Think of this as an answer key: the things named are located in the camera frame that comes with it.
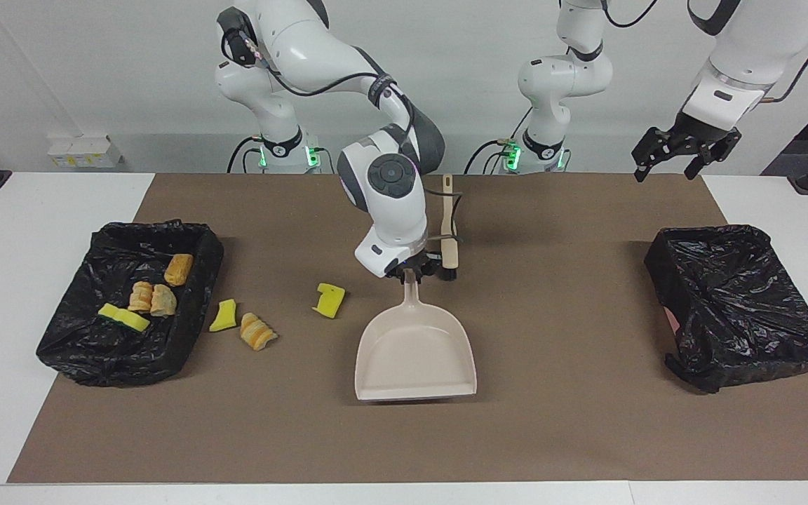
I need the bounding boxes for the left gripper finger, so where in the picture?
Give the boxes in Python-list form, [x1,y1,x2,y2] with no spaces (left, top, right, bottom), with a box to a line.
[685,130,741,180]
[632,126,675,183]

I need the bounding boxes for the beige brush black bristles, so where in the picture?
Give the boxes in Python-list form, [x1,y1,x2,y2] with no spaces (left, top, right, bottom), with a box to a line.
[440,173,459,281]

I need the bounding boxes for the notched yellow sponge piece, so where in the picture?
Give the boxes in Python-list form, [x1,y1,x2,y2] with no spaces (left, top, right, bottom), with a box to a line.
[311,283,346,320]

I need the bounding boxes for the beige plastic dustpan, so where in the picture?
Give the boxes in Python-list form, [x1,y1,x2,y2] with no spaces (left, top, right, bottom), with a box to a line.
[354,270,478,402]

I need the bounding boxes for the striped croissant bread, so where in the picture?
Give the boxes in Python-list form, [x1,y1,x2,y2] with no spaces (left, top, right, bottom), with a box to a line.
[239,312,279,351]

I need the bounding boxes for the small yellow sponge piece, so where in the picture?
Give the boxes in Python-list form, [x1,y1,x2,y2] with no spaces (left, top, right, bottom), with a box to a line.
[208,299,238,332]

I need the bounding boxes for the brown oval bread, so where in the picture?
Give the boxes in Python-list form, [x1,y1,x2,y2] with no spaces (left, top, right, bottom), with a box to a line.
[164,253,194,287]

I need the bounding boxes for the pale torn bread chunk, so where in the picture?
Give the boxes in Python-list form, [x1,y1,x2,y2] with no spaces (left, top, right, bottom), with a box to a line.
[149,284,178,318]

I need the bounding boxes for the sliced bread roll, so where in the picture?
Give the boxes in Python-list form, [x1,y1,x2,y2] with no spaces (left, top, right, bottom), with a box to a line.
[128,281,154,313]

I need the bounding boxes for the large yellow sponge piece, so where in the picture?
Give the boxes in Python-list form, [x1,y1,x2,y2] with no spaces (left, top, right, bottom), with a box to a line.
[97,303,151,333]

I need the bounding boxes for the black bag lined pink bin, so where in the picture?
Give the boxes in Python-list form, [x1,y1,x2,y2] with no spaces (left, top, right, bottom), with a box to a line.
[644,224,808,393]

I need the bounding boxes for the brown table mat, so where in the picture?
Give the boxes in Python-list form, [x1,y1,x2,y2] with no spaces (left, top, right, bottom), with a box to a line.
[8,173,808,485]

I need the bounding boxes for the small white box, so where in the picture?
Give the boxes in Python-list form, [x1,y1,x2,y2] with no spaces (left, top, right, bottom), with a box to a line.
[46,135,124,169]

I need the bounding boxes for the black base cable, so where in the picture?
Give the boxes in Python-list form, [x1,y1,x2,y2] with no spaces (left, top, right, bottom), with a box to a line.
[227,135,264,174]
[464,138,517,175]

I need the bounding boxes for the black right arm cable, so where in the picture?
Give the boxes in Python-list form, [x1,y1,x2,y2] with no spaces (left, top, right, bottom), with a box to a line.
[220,28,464,248]

